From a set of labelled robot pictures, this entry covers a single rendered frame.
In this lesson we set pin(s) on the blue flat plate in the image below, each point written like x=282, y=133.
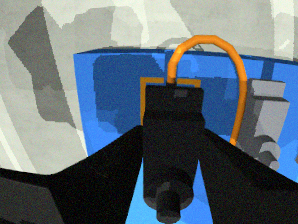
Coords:
x=111, y=95

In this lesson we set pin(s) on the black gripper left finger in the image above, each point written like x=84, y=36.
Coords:
x=96, y=190

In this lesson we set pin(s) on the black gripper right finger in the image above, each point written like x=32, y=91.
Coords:
x=242, y=190

